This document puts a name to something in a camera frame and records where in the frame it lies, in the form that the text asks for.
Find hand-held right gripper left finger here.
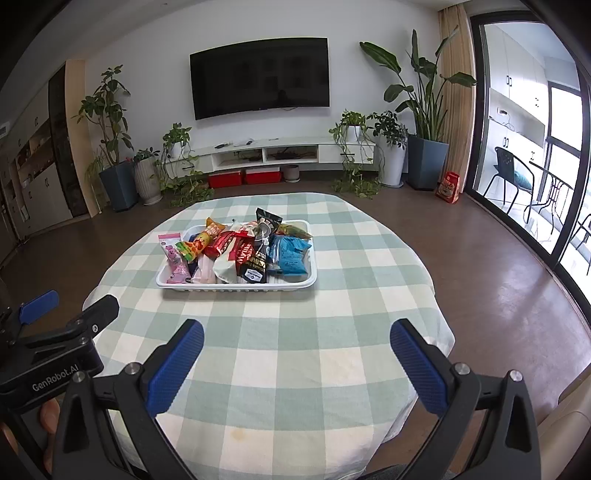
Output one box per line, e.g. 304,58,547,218
55,318,205,455

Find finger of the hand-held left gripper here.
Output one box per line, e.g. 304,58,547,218
23,295,120,349
7,290,60,344

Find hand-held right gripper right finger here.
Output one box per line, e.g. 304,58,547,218
390,318,541,455

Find pink cartoon snack packet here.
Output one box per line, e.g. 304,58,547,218
158,233,193,284

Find white plastic tray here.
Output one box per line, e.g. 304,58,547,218
156,219,319,292

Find white red-striped snack packet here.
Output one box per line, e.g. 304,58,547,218
212,254,241,284

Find person's left hand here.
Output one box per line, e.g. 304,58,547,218
0,396,62,459

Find white pink snack packet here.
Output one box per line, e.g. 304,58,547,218
191,256,215,283

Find green checked tablecloth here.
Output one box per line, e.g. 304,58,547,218
82,191,455,480

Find orange yellow snack packet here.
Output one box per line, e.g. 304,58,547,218
178,232,207,264

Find white storage cabinet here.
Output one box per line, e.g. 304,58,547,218
0,65,88,241

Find black white-label snack packet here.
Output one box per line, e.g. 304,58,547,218
238,254,269,284

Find potted tree blue-grey pot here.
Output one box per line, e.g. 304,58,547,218
76,65,139,213

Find red chocolate packet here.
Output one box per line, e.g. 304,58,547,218
203,231,241,258

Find dark red snack packet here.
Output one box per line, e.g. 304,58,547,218
235,240,257,273

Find potted plant ribbed white pot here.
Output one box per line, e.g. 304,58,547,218
133,148,163,206

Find beige sofa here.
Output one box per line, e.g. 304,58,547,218
538,369,591,480

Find teal snack packet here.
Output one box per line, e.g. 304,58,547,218
269,234,314,278

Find red storage box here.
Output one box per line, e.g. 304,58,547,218
245,167,282,184
208,170,244,188

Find red paper bag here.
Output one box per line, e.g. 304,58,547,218
435,172,461,204

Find white television cabinet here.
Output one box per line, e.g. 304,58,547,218
164,136,377,175

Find green sunflower seed packet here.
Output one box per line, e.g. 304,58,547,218
277,223,314,239

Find trailing pothos plant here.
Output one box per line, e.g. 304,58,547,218
157,122,215,208
329,110,384,199

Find large-leaf plant blue-grey pot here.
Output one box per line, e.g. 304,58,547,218
360,25,477,191

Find bushy plant smooth white pot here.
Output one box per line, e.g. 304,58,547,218
367,111,408,188

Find black balcony chair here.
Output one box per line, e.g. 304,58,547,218
566,212,591,273
482,147,539,215

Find black balcony table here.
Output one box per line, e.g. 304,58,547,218
524,159,575,232

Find beige curtain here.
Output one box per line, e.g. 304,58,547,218
438,6,476,190

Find white balcony cabinet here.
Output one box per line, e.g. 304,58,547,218
489,23,550,153

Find black sliding door frame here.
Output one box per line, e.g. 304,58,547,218
464,11,591,305

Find black wall television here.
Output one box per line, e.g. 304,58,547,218
189,38,331,121

